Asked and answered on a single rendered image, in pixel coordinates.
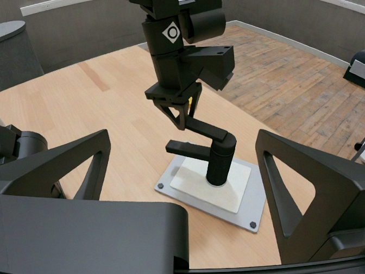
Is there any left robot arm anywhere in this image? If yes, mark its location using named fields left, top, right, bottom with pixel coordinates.
left=0, top=0, right=235, bottom=165

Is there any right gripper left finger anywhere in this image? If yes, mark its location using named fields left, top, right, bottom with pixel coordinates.
left=0, top=129, right=111, bottom=200

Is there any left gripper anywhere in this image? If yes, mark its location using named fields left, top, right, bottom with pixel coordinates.
left=144, top=46, right=203, bottom=131

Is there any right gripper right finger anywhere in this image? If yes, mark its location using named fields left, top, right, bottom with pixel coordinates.
left=255, top=129, right=365, bottom=264

